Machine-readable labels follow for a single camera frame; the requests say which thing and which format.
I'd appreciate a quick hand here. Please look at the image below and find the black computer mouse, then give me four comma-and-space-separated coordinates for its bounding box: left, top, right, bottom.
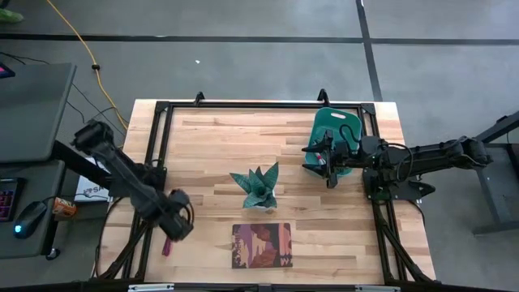
13, 200, 49, 239

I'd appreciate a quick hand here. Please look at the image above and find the black table stand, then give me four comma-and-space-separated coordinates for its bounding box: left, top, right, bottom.
472, 109, 519, 237

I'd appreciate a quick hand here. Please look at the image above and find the teal plastic bin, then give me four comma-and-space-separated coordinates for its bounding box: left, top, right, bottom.
303, 106, 363, 178

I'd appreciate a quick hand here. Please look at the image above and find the green striped snake plant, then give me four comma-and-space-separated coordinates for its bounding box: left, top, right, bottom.
229, 161, 281, 210

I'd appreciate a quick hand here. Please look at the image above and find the book with canyon cover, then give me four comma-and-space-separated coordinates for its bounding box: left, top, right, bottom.
231, 221, 294, 270

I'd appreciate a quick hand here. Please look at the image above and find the white printed paper sheet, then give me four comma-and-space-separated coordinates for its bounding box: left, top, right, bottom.
75, 178, 113, 203

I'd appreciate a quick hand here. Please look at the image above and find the black overhead gantry beam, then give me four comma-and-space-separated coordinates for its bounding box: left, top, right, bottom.
0, 279, 519, 292

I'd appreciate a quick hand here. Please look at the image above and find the grey office desk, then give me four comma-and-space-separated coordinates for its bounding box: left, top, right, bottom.
0, 62, 77, 260

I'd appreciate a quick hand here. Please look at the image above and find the dark device with pink light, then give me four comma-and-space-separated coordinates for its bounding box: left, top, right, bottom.
0, 61, 16, 80

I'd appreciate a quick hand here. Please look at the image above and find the yellow extension cable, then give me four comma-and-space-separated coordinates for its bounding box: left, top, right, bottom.
45, 0, 130, 131

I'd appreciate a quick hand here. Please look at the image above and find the silver bracket plate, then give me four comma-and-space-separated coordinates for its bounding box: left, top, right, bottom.
355, 285, 402, 292
127, 283, 176, 292

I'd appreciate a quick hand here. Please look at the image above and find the white round plant pot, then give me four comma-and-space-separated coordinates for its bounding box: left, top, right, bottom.
242, 188, 279, 215

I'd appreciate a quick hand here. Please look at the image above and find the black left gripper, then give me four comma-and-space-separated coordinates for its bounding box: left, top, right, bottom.
159, 188, 196, 243

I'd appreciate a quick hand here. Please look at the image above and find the black backlit keyboard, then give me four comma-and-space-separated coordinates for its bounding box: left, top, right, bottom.
0, 177, 26, 223

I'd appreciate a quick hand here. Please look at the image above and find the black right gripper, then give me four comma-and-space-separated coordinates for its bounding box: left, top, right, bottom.
301, 129, 367, 190

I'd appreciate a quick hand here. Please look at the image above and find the person's foot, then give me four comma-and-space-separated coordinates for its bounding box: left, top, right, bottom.
0, 7, 25, 24

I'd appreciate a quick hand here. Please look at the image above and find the orange drink can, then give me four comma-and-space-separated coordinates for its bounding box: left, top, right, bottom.
51, 196, 78, 218

